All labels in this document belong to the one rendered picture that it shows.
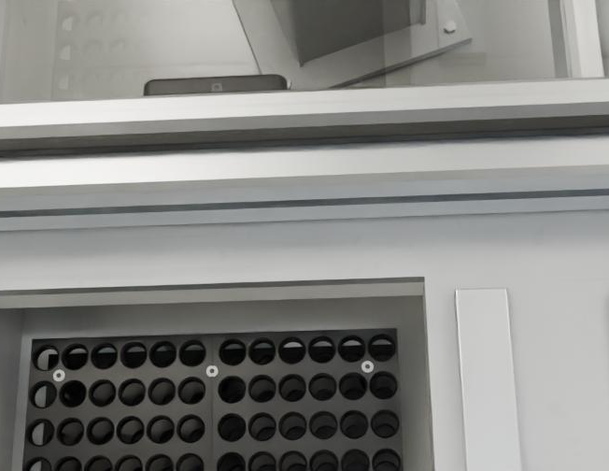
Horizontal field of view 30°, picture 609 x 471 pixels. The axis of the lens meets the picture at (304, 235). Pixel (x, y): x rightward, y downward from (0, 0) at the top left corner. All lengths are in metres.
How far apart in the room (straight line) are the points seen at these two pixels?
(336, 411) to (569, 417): 0.11
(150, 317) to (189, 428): 0.08
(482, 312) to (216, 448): 0.14
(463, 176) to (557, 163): 0.04
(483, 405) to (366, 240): 0.09
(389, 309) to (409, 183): 0.15
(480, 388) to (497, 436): 0.02
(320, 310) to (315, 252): 0.11
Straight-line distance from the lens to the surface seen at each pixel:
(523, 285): 0.50
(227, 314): 0.61
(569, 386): 0.49
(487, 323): 0.48
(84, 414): 0.54
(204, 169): 0.47
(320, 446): 0.52
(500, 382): 0.47
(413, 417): 0.59
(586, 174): 0.47
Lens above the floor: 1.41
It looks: 69 degrees down
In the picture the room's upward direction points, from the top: 10 degrees counter-clockwise
